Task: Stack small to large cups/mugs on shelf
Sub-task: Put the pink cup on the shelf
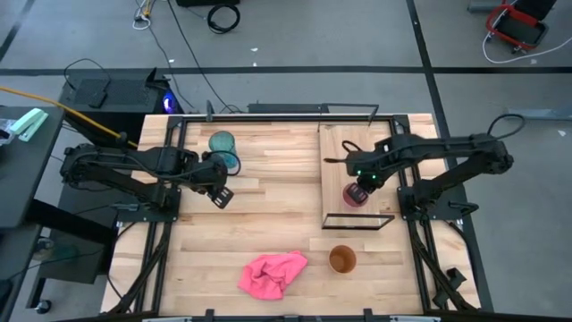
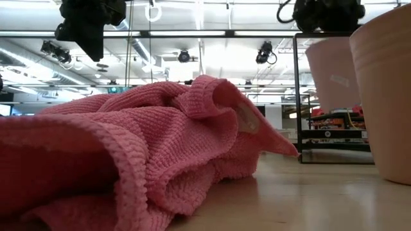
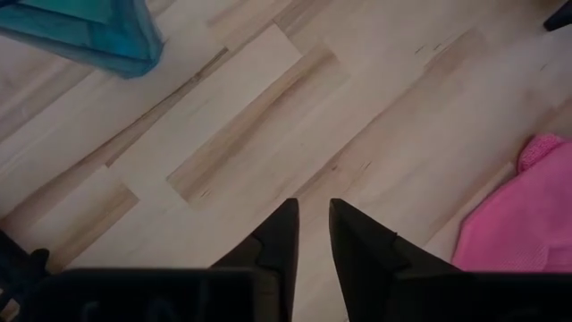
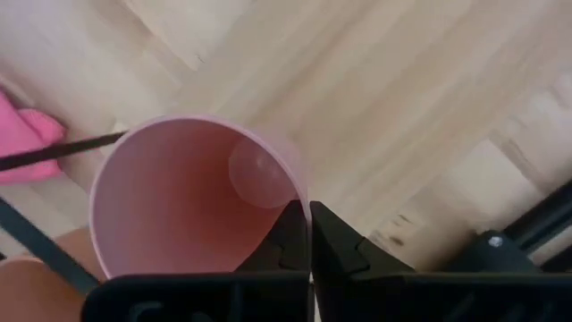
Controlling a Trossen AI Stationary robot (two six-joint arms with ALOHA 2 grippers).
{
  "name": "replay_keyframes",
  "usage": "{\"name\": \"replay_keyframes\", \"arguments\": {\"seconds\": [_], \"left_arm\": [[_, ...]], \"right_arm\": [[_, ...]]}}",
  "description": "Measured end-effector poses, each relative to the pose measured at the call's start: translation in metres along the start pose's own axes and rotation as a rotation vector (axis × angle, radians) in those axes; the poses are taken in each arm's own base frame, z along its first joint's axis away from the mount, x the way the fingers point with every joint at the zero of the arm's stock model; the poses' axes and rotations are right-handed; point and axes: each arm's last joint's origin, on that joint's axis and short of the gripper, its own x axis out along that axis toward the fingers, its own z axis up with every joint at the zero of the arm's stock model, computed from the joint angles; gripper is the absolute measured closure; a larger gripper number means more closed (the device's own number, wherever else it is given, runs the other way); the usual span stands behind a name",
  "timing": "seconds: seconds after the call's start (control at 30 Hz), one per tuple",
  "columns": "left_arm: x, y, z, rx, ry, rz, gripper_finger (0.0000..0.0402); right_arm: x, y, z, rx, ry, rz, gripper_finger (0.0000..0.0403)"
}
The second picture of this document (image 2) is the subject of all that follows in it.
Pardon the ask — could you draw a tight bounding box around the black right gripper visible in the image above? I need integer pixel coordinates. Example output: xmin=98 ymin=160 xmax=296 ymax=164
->
xmin=292 ymin=0 xmax=366 ymax=33

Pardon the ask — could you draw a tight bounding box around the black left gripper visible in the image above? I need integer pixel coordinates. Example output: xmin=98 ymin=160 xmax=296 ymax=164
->
xmin=54 ymin=0 xmax=128 ymax=63

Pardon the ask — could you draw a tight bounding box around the pink cup with white sticker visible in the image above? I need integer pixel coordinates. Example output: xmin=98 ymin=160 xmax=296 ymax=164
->
xmin=304 ymin=36 xmax=362 ymax=114

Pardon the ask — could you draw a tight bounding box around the pink ribbed cup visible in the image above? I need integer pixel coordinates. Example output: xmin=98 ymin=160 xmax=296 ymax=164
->
xmin=349 ymin=3 xmax=411 ymax=186

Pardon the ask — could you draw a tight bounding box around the background shelf with red items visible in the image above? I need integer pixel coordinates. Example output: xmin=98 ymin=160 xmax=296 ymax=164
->
xmin=306 ymin=105 xmax=367 ymax=131

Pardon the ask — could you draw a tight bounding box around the black vertical rig pole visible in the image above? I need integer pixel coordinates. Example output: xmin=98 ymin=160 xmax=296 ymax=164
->
xmin=124 ymin=0 xmax=135 ymax=88

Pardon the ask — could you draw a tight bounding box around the black rig crossbar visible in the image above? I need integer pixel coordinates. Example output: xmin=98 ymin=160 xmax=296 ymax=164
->
xmin=0 ymin=30 xmax=354 ymax=39

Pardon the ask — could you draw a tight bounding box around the pink knitted cloth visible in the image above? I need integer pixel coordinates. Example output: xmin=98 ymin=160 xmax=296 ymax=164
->
xmin=0 ymin=74 xmax=301 ymax=231

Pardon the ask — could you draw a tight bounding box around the black ceiling camera pair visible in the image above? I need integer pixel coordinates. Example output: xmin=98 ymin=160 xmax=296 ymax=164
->
xmin=40 ymin=40 xmax=73 ymax=65

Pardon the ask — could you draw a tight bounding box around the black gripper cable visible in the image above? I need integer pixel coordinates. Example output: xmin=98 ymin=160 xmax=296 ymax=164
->
xmin=276 ymin=0 xmax=297 ymax=24

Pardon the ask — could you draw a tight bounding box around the white looped cable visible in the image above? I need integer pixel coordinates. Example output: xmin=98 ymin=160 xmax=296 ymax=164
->
xmin=144 ymin=0 xmax=162 ymax=23

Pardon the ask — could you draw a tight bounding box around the black overhead camera with cable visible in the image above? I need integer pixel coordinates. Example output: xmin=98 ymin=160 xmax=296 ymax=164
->
xmin=255 ymin=40 xmax=278 ymax=65

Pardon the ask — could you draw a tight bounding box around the black shelf frame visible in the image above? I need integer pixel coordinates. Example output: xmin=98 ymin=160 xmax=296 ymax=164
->
xmin=292 ymin=31 xmax=375 ymax=165

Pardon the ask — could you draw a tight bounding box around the round black overhead camera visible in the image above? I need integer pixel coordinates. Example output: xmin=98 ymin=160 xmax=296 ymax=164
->
xmin=177 ymin=49 xmax=192 ymax=64

